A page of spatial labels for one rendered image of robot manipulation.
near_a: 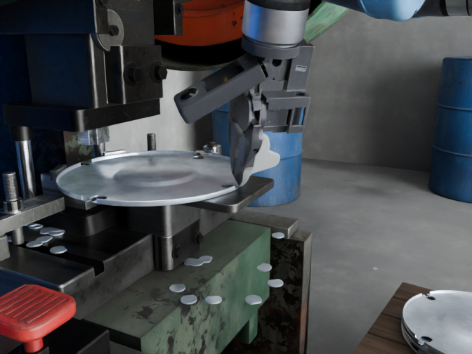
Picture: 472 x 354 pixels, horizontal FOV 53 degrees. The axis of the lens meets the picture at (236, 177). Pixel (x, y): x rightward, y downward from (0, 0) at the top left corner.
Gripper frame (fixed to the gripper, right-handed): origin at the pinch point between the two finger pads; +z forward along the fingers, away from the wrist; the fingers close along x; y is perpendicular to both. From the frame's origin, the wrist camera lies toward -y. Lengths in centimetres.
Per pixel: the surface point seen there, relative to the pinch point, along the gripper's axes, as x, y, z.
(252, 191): -3.1, 1.4, 0.5
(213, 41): 42.2, 9.0, -5.2
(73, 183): 8.1, -21.8, 4.2
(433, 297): 5, 59, 46
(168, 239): -0.2, -9.4, 10.0
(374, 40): 252, 209, 66
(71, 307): -21.7, -23.3, -3.3
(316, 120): 261, 180, 138
